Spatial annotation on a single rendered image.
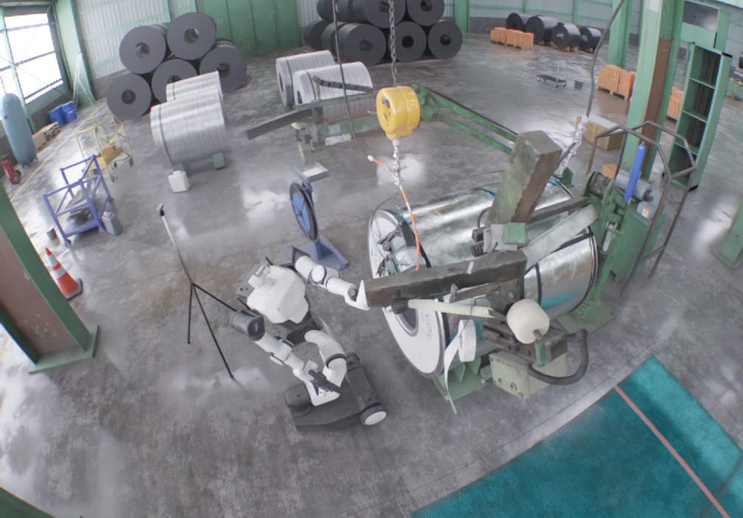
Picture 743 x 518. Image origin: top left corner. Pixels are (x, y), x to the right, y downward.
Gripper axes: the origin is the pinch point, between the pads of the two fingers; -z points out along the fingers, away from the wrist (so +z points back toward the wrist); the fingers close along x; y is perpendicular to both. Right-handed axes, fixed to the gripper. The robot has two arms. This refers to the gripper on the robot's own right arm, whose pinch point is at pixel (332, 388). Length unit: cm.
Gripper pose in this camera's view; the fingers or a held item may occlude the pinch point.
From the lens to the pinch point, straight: 239.6
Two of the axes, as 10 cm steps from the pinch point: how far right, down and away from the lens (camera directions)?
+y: 4.5, -7.5, 4.8
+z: -5.3, -6.6, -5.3
